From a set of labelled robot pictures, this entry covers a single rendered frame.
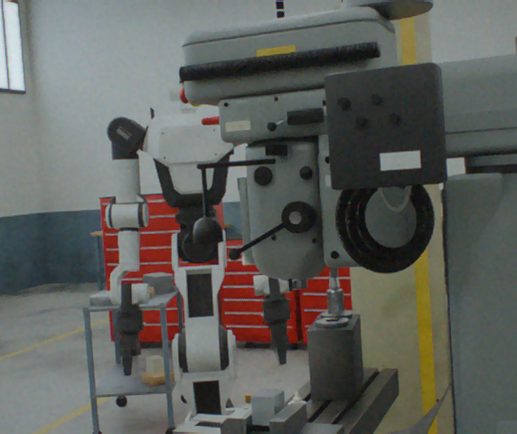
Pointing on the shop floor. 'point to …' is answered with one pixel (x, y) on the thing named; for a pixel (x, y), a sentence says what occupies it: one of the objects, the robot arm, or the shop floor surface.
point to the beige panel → (409, 298)
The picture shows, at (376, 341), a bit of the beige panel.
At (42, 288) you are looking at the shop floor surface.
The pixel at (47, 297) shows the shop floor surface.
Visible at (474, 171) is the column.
